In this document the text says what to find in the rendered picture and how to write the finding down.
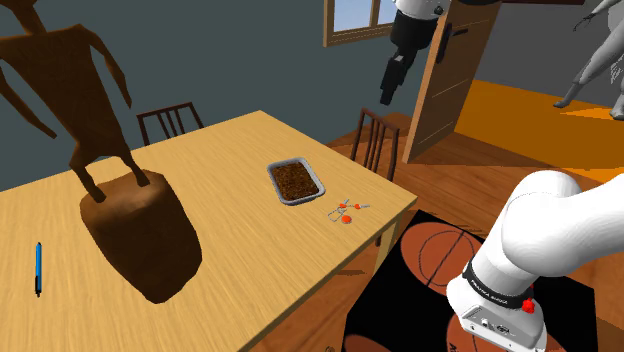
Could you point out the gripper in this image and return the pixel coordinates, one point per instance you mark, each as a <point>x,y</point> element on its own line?
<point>412,31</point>

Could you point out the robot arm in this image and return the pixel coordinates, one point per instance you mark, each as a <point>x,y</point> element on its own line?
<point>551,234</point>

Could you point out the wooden door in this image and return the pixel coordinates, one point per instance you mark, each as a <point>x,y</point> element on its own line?
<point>453,83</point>

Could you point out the dark wooden chair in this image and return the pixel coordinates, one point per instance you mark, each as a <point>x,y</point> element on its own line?
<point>168,118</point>
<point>374,141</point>

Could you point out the grey tray with brown filling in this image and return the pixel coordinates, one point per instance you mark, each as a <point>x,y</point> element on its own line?
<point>295,181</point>

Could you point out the grey figure statue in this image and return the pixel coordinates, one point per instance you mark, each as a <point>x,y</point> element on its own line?
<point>597,58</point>

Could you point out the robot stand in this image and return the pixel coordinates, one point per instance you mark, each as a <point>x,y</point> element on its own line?
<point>385,312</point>

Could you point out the wooden table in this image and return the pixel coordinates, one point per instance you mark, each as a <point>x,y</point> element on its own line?
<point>234,253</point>

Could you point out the brown figure statue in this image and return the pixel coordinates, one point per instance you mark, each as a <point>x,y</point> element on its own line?
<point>141,239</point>

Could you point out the blue pen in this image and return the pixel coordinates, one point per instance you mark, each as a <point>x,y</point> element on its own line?
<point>38,268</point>

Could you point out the wooden frame window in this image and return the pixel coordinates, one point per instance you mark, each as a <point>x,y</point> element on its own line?
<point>351,24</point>

